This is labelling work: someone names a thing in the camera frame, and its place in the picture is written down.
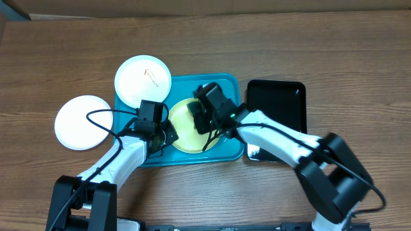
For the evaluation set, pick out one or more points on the white plate with stain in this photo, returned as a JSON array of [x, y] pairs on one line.
[[142, 77]]

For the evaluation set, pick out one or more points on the yellow plate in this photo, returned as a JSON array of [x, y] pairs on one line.
[[189, 141]]

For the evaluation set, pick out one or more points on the pink plate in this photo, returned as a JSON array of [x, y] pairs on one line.
[[83, 122]]

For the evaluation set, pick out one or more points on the black plastic tray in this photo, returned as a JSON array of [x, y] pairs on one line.
[[282, 101]]

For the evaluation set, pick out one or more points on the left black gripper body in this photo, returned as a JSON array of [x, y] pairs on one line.
[[168, 134]]

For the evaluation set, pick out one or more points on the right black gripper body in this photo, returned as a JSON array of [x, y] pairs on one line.
[[212, 123]]

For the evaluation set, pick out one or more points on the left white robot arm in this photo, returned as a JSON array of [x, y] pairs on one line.
[[89, 201]]

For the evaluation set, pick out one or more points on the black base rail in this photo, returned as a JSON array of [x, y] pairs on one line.
[[300, 226]]

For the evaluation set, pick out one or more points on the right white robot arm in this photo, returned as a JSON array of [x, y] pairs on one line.
[[332, 177]]

